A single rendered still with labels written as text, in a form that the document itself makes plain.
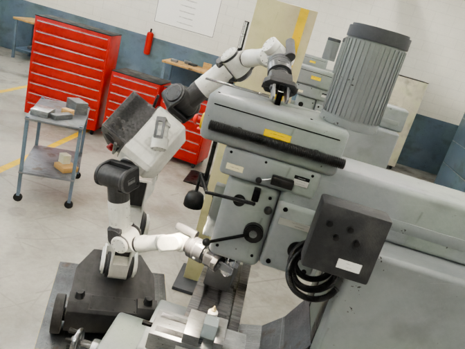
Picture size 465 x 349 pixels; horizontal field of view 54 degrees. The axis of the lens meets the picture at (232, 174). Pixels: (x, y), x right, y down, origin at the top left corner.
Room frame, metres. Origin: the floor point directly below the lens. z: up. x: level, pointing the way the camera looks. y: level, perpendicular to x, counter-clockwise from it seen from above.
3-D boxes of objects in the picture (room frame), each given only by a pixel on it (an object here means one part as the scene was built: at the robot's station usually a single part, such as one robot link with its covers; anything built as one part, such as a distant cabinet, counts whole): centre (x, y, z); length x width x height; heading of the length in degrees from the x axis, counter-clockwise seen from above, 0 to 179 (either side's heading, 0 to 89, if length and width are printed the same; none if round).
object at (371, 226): (1.22, -0.36, 1.62); 0.20 x 0.09 x 0.21; 87
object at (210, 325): (1.40, -0.07, 1.07); 0.06 x 0.05 x 0.06; 179
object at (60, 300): (1.93, 0.67, 0.50); 0.20 x 0.05 x 0.20; 16
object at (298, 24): (3.33, -0.05, 1.15); 0.52 x 0.40 x 2.30; 87
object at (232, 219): (1.57, -0.09, 1.47); 0.21 x 0.19 x 0.32; 177
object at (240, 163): (1.57, -0.12, 1.68); 0.34 x 0.24 x 0.10; 87
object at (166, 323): (1.40, -0.04, 1.01); 0.35 x 0.15 x 0.11; 89
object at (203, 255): (1.61, 0.00, 1.23); 0.13 x 0.12 x 0.10; 158
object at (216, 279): (1.93, -0.08, 1.06); 0.22 x 0.12 x 0.20; 171
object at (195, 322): (1.40, -0.02, 1.05); 0.15 x 0.06 x 0.04; 179
